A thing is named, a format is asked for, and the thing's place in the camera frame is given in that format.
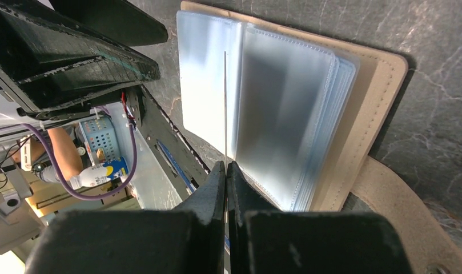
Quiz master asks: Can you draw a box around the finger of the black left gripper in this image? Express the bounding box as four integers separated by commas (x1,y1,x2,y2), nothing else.
50,0,168,47
0,1,160,114

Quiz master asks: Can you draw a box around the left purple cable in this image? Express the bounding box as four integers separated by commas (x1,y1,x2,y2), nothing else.
21,106,138,202

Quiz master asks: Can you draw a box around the person forearm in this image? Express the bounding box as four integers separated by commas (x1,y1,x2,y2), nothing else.
30,125,85,183

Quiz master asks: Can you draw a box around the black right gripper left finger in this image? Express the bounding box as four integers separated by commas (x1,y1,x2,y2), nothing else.
25,161,226,273

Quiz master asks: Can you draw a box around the beige leather card holder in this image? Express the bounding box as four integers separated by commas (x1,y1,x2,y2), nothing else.
176,1,462,273

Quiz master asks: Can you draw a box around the white plastic bottle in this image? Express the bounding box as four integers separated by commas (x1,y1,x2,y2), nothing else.
69,157,128,190

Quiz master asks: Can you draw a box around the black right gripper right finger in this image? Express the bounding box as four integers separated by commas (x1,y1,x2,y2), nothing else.
227,162,412,273

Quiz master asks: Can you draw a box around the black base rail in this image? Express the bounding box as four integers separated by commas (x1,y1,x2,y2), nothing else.
123,85,210,200

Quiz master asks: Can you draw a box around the blue perforated basket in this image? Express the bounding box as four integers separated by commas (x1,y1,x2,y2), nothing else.
79,115,121,165

